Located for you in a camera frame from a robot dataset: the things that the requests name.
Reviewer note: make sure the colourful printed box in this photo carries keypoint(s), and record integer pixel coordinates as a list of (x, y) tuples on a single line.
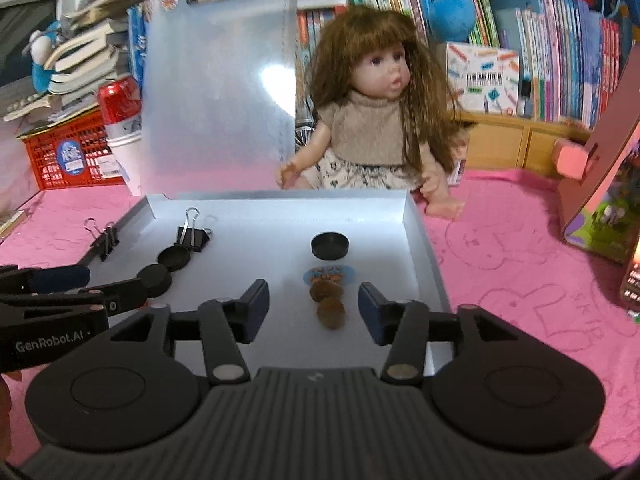
[(482, 77)]

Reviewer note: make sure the pink printed blanket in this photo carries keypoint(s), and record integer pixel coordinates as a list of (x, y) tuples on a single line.
[(500, 270)]

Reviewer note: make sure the pink cardboard toy box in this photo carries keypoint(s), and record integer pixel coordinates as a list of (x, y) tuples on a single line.
[(610, 160)]

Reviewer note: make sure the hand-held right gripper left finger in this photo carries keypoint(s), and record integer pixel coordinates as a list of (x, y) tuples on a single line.
[(257, 310)]

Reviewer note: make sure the black binder clip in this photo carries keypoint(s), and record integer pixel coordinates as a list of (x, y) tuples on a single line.
[(106, 242), (192, 237)]

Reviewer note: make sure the red drink can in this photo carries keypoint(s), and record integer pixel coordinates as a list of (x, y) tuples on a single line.
[(120, 100)]

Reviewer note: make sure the blue paperback book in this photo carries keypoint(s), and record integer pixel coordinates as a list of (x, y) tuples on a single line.
[(137, 45)]

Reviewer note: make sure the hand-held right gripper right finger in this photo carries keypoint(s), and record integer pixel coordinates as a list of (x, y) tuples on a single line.
[(370, 310)]

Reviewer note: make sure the wooden shelf box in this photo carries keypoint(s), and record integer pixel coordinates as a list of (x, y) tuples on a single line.
[(500, 145)]

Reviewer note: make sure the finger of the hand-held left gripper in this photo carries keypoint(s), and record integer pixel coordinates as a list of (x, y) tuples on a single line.
[(122, 295), (60, 279)]

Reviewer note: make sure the dark printed box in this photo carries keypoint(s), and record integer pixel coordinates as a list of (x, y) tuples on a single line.
[(631, 277)]

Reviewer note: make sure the blue plush ball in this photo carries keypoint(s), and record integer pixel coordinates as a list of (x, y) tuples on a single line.
[(452, 16)]

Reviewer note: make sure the black round cap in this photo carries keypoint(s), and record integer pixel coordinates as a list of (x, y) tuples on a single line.
[(330, 246), (154, 281), (173, 258)]

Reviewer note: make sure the white paper cup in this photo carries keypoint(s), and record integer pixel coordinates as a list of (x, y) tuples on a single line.
[(127, 160)]

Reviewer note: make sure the white and blue plush toy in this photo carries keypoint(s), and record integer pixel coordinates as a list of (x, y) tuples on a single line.
[(41, 55)]

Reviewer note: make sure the translucent plastic clipboard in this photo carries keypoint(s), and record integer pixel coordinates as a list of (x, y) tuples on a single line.
[(215, 95)]

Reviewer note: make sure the red plastic basket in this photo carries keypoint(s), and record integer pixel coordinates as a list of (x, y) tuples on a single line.
[(60, 155)]

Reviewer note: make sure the grey cardboard box tray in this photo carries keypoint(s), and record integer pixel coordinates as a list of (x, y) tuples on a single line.
[(280, 230)]

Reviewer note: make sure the brown-haired doll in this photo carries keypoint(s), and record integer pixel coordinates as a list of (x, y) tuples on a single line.
[(370, 130)]

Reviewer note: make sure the row of standing books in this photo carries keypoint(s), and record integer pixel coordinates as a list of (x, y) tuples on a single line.
[(550, 55)]

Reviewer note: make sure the stack of lying books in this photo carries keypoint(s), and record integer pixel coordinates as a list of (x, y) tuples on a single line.
[(85, 55)]

